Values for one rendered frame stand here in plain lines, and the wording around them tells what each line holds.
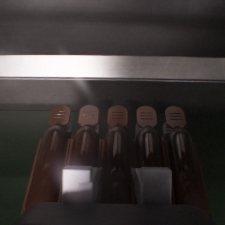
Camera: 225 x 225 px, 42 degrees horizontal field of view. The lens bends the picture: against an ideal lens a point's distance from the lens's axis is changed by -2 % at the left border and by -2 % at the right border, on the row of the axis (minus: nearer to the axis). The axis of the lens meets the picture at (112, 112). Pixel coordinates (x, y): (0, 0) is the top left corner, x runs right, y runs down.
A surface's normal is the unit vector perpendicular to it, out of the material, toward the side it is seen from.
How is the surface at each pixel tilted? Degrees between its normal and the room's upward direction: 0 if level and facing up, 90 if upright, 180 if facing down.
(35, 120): 2
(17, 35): 90
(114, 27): 90
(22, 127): 2
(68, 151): 2
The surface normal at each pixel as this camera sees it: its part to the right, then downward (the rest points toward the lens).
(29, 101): -0.03, 0.69
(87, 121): 0.00, -0.72
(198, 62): -0.02, 0.15
